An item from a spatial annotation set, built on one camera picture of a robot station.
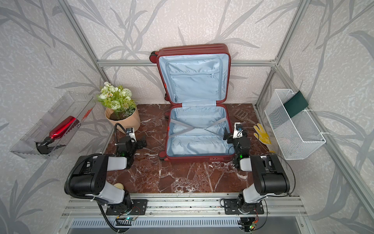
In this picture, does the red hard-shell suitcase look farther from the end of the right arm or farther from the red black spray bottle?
the red black spray bottle

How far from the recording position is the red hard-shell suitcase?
2.67 feet

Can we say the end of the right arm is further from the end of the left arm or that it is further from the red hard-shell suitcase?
the end of the left arm

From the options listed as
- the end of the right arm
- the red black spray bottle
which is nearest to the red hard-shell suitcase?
the end of the right arm

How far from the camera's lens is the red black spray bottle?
0.60m

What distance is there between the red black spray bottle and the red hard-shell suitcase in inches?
18.4

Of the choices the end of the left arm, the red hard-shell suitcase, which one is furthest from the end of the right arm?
the end of the left arm
